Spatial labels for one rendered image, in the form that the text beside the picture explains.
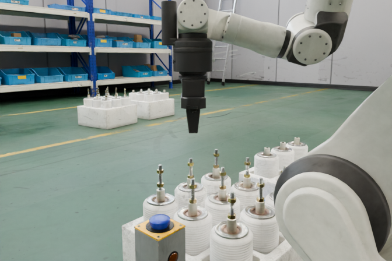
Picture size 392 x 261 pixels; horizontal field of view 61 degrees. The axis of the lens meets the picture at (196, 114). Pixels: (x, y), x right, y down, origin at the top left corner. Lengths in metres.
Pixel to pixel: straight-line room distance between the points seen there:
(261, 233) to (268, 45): 0.44
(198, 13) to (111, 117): 2.41
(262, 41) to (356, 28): 6.44
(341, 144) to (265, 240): 0.46
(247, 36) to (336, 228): 0.46
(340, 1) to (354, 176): 0.41
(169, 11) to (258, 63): 7.22
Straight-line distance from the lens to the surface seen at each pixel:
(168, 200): 0.92
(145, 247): 0.67
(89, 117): 3.18
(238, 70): 8.22
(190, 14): 0.71
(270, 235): 0.86
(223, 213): 0.90
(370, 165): 0.44
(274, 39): 0.75
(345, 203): 0.42
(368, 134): 0.44
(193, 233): 0.83
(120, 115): 3.12
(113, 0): 6.93
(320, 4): 0.74
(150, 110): 3.41
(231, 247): 0.75
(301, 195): 0.43
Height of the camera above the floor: 0.63
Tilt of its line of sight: 10 degrees down
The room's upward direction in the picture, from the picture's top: straight up
